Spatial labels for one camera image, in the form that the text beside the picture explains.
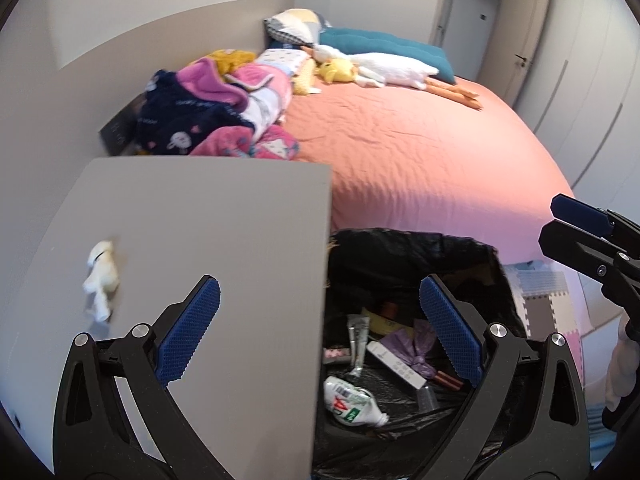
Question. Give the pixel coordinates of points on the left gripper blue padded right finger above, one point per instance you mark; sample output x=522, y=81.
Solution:
x=460, y=343

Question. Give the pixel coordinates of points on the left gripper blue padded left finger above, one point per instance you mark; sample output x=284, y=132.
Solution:
x=180, y=328

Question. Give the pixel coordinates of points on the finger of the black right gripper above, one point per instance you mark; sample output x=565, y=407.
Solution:
x=581, y=251
x=590, y=219

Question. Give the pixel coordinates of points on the white tissue figure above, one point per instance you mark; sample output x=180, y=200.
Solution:
x=102, y=280

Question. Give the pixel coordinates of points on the clear plastic cup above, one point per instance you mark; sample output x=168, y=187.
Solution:
x=427, y=400

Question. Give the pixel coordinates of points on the silver snack wrapper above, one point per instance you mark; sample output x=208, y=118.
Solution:
x=358, y=330

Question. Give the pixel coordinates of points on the pink rectangular box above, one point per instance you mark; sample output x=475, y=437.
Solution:
x=336, y=356

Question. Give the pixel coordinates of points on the black lined trash bin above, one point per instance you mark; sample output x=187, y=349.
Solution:
x=377, y=273

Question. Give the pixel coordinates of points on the gloved right hand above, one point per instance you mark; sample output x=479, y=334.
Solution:
x=622, y=370

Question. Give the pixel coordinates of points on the purple bow wrapper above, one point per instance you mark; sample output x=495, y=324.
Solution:
x=413, y=348

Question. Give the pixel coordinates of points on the white long box in bin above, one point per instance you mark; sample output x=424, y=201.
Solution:
x=393, y=363

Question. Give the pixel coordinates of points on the crushed plastic bottle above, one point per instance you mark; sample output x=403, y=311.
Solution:
x=352, y=406

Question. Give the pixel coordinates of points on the bed with pink sheet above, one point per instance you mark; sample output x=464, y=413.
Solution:
x=407, y=160

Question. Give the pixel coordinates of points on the black bedside panel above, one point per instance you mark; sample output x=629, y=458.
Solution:
x=117, y=136

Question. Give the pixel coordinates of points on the beige door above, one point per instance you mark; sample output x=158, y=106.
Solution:
x=511, y=47

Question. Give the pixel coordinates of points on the navy patterned blanket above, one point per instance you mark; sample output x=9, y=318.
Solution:
x=172, y=121

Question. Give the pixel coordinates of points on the white patterned quilt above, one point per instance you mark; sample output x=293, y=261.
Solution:
x=271, y=91

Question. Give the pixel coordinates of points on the pink fleece blanket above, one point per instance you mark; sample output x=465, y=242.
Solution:
x=237, y=141

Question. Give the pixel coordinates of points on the white goose plush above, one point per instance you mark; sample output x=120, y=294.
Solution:
x=378, y=70

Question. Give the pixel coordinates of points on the yellow plush garment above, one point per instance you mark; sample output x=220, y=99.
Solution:
x=223, y=66

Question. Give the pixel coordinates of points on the yellow duck plush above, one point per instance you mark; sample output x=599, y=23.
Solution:
x=332, y=71

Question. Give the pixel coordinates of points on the teal long cushion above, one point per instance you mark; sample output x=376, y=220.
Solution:
x=357, y=41

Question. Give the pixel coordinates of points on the patchwork pillow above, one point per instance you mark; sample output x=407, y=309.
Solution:
x=299, y=27

